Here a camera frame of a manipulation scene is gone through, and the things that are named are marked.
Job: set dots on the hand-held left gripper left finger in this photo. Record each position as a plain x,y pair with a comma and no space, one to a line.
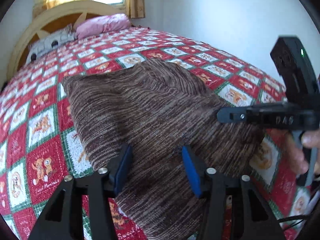
123,167

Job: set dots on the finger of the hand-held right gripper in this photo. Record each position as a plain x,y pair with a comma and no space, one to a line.
232,116

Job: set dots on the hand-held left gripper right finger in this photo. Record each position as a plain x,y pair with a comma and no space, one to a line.
191,170

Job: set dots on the brown knitted sweater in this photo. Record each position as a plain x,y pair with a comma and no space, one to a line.
150,110

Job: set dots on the person's right hand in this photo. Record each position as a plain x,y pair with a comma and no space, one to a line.
311,138

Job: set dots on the red checked printed blanket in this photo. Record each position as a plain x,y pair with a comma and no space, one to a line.
42,120

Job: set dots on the pink pillow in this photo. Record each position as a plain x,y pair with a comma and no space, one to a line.
100,26

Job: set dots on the grey patterned pillow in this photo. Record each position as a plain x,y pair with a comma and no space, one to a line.
50,42

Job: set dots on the cream wooden headboard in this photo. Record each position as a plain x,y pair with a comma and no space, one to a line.
27,32

